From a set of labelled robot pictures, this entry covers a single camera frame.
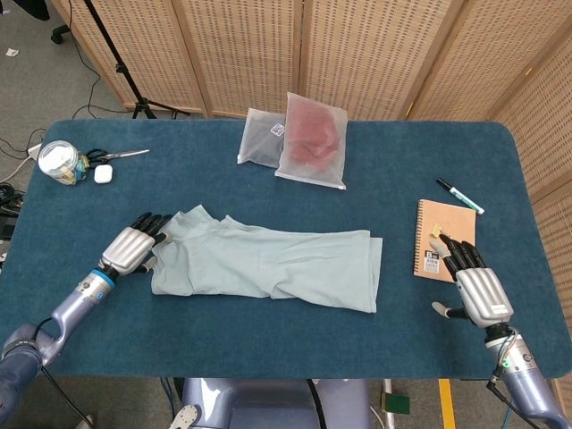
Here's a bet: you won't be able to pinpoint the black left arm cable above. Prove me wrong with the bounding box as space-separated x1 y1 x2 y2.
33 315 93 425

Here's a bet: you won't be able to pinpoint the black floor cable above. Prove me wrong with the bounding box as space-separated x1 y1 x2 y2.
66 0 135 122

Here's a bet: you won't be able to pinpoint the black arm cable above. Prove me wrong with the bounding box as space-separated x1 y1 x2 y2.
33 315 93 425
486 374 551 429

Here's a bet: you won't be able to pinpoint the silver table leg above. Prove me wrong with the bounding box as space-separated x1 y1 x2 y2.
383 378 399 429

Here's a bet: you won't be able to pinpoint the black-handled scissors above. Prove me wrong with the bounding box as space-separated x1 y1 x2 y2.
85 147 150 164

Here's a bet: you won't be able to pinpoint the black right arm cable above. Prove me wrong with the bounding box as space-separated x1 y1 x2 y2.
486 374 551 429

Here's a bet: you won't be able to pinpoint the blue table cover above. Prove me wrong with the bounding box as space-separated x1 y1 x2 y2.
0 118 572 381

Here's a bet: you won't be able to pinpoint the green block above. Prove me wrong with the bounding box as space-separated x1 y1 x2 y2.
383 392 411 416

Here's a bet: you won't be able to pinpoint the kraft spiral notebook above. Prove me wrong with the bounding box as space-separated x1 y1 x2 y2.
412 198 478 283

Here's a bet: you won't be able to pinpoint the light green shirt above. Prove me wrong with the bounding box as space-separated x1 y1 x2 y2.
149 204 384 314

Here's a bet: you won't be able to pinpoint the clear jar with white lid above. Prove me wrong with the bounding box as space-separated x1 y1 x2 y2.
37 139 90 185

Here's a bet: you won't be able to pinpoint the black tripod stand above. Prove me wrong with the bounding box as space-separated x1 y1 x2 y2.
82 0 191 120

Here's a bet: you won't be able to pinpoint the black cable bundle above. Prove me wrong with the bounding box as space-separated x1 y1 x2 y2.
0 178 26 220

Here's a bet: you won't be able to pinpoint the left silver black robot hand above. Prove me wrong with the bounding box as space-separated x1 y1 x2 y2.
98 212 174 274

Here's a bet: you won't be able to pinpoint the blue-grey robot torso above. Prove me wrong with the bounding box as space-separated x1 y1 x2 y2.
169 377 374 429

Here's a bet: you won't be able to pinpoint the frosted bag with dark garment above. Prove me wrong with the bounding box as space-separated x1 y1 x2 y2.
236 107 287 169

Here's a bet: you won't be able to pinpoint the frosted bag with red garment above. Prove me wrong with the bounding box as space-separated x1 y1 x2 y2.
273 91 349 192

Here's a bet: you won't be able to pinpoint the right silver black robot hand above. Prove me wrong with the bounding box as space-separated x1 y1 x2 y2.
429 231 514 330

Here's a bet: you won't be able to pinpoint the woven wooden folding screen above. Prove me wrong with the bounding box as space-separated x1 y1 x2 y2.
51 0 572 403

